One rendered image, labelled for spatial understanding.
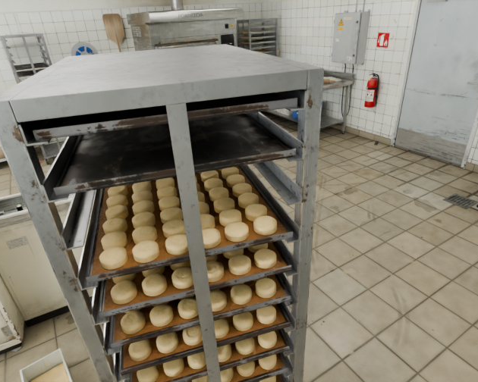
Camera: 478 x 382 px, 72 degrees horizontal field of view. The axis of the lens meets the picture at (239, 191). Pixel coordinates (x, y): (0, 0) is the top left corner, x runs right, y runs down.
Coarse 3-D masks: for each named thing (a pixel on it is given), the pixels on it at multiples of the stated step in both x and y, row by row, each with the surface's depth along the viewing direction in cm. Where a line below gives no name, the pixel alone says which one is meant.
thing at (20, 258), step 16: (0, 208) 219; (16, 208) 218; (16, 224) 202; (32, 224) 206; (0, 240) 201; (16, 240) 205; (32, 240) 210; (0, 256) 204; (16, 256) 209; (32, 256) 214; (80, 256) 230; (0, 272) 208; (16, 272) 213; (32, 272) 218; (48, 272) 223; (16, 288) 217; (32, 288) 222; (48, 288) 228; (16, 304) 222; (32, 304) 227; (48, 304) 232; (64, 304) 239; (32, 320) 235
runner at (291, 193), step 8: (256, 168) 78; (264, 168) 77; (272, 168) 74; (280, 168) 70; (264, 176) 73; (272, 176) 73; (280, 176) 71; (288, 176) 66; (272, 184) 69; (280, 184) 69; (288, 184) 67; (296, 184) 63; (280, 192) 66; (288, 192) 66; (296, 192) 64; (288, 200) 63; (296, 200) 63
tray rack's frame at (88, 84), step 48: (192, 48) 100; (240, 48) 91; (0, 96) 44; (48, 96) 43; (96, 96) 45; (144, 96) 46; (192, 96) 48; (0, 144) 44; (192, 192) 56; (48, 240) 52; (192, 240) 60; (96, 336) 63
